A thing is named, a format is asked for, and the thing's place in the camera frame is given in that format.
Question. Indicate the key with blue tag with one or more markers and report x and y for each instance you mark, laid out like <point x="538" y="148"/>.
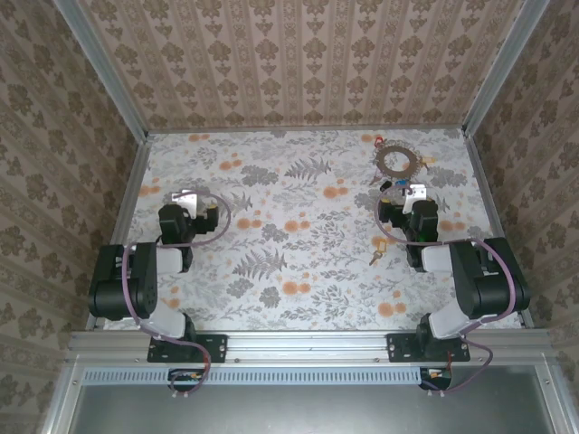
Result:
<point x="400" y="183"/>

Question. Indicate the key with yellow tag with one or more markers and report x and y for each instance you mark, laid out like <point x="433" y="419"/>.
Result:
<point x="379" y="248"/>
<point x="428" y="160"/>

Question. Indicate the key with black tag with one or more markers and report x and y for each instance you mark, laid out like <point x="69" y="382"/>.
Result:
<point x="385" y="185"/>

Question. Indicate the key with red tag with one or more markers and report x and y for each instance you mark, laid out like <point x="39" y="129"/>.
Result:
<point x="377" y="138"/>

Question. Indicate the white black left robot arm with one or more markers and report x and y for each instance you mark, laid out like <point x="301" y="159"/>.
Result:
<point x="108" y="280"/>

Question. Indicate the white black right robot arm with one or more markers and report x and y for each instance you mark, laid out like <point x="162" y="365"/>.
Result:
<point x="479" y="280"/>

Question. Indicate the small black electronics board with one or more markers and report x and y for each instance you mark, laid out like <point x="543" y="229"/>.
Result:
<point x="185" y="377"/>
<point x="436" y="376"/>

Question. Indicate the grey metal sheet panel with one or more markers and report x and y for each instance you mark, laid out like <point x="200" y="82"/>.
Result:
<point x="316" y="411"/>

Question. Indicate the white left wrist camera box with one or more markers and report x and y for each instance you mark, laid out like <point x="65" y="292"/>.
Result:
<point x="192" y="201"/>

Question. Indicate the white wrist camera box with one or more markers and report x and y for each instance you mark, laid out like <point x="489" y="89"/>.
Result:
<point x="192" y="201"/>
<point x="416" y="192"/>

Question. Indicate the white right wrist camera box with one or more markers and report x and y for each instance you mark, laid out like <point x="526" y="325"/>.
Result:
<point x="416" y="192"/>

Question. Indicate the aluminium side rail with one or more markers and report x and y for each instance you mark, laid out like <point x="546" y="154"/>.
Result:
<point x="121" y="226"/>
<point x="490" y="203"/>

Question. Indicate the aluminium table edge rail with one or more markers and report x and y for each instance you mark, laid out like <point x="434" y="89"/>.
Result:
<point x="307" y="129"/>

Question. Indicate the aluminium frame post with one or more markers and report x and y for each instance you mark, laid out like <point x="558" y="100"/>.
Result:
<point x="105" y="72"/>
<point x="502" y="68"/>

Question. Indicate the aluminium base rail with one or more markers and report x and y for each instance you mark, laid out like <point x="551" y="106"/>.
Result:
<point x="307" y="348"/>

